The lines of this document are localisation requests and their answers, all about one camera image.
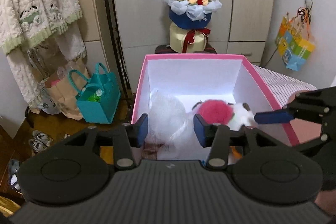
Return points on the flower bouquet blue wrap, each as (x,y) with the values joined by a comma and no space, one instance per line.
(192,14)

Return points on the brown paper bag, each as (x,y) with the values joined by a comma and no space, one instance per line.
(58,88)

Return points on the colourful paper gift bag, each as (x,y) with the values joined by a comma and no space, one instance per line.
(294,40)

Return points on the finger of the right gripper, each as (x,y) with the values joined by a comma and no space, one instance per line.
(316,106)
(312,147)

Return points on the pink fluffy plush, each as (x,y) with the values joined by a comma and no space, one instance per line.
(214,111)

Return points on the pink striped tablecloth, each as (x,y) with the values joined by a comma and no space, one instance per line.
(281,87)

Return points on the cream knitted garment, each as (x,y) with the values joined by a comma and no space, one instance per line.
(26,25)

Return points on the pink storage box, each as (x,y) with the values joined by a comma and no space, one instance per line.
(200,77)

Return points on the teal tote bag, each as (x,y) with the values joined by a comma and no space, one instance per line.
(99,98)

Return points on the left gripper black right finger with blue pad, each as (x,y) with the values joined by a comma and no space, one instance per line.
(220,138)

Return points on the white brown plush dog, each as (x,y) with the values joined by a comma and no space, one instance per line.
(242,116)

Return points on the orange egg-shaped sponge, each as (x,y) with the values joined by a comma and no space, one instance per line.
(237,155)

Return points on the cream round gift box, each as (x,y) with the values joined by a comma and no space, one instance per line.
(188,41)

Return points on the small shoes on floor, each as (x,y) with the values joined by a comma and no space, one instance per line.
(40,141)

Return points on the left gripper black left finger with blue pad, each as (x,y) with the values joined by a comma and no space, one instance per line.
(121,146)

